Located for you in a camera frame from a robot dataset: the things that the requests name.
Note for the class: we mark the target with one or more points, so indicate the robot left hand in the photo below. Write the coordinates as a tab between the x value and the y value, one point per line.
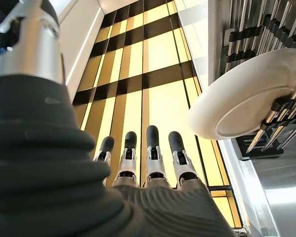
39	172

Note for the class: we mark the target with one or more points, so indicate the white round plate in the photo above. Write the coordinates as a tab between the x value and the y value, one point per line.
236	98

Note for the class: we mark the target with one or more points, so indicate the black dish rack with rods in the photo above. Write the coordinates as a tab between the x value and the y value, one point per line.
266	29

